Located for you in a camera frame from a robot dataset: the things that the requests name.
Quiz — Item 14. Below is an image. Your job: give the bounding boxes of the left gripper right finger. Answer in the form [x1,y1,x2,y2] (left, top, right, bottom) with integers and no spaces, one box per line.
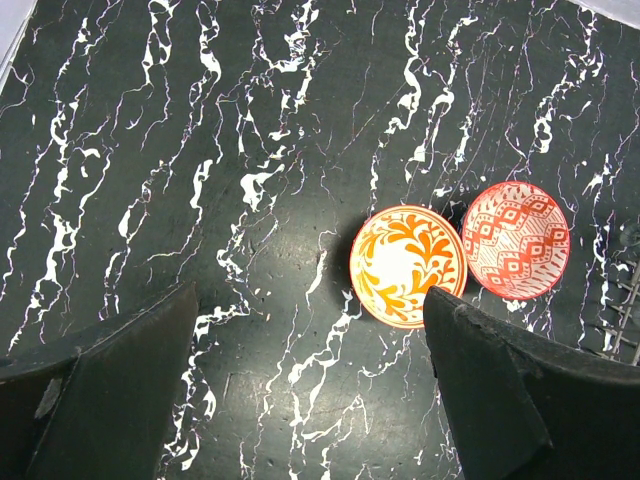
[423,287,639,479]

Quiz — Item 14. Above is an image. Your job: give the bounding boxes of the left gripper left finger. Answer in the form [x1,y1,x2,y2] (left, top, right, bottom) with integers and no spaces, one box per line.
[1,283,198,479]

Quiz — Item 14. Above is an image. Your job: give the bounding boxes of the red geometric pattern bowl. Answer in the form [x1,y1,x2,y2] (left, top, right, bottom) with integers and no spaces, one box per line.
[462,181,570,301]

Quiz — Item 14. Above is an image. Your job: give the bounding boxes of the orange floral pattern bowl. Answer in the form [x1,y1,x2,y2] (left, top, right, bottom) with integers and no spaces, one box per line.
[349,205,468,329]

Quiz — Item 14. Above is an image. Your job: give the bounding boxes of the grey wire dish rack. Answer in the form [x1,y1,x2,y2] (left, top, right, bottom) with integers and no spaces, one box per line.
[596,222,639,367]

